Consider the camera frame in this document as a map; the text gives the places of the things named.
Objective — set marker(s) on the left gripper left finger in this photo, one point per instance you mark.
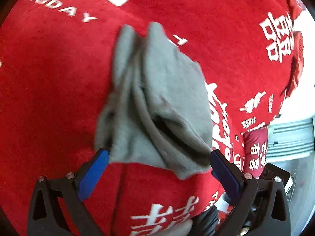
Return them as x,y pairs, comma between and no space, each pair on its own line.
45,215

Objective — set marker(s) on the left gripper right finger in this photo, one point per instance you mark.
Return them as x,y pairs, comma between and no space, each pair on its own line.
261,205

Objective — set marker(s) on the grey small garment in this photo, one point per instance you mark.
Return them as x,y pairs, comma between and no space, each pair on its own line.
157,113

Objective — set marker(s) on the operator right hand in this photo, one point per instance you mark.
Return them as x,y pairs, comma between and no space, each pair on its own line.
205,223

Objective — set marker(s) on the white radiator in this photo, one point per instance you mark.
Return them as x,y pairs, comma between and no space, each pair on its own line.
290,141

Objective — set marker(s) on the red printed bed blanket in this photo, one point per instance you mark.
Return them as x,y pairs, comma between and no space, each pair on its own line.
56,76

